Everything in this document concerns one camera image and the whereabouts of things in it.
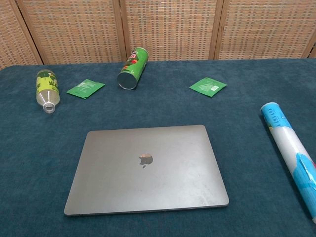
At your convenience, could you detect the teal table cloth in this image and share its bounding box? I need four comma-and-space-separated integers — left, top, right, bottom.
0, 58, 316, 237

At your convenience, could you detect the plastic bottle yellow-green label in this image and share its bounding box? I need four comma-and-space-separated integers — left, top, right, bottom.
36, 69, 61, 115

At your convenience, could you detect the green Pringles can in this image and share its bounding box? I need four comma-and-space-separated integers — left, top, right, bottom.
117, 47, 150, 90

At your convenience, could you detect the blue white tube can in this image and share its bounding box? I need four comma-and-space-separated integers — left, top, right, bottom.
260, 102, 316, 222

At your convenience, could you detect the silver laptop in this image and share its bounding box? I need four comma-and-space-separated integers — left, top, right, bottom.
63, 124, 230, 217

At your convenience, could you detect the green sachet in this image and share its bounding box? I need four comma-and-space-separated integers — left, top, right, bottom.
66, 79, 106, 100
189, 77, 228, 98

